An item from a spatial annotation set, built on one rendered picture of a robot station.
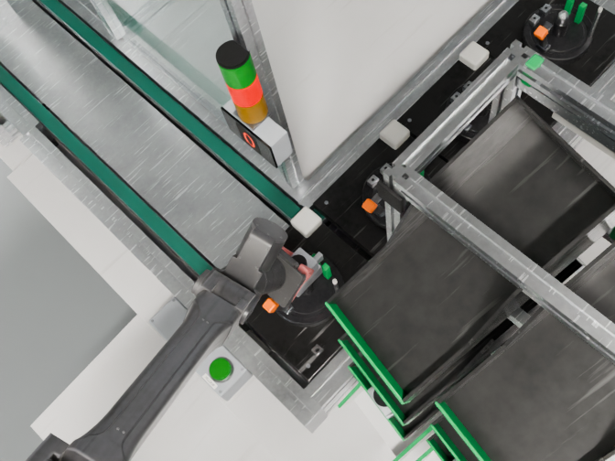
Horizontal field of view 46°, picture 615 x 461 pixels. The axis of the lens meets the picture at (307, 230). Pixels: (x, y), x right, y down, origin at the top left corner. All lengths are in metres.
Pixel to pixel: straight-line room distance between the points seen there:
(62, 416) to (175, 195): 0.50
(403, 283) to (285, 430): 0.72
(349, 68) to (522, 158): 1.02
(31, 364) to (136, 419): 1.81
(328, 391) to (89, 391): 0.50
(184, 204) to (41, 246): 1.26
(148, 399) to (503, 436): 0.38
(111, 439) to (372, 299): 0.30
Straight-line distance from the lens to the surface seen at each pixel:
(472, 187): 0.74
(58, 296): 2.63
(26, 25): 1.96
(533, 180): 0.72
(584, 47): 1.60
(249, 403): 1.44
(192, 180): 1.56
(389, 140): 1.45
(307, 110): 1.65
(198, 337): 0.91
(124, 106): 1.71
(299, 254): 1.22
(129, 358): 1.53
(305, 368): 1.32
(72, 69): 1.82
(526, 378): 0.73
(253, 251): 1.02
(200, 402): 1.46
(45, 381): 2.57
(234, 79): 1.08
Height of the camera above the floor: 2.25
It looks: 66 degrees down
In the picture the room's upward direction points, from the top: 18 degrees counter-clockwise
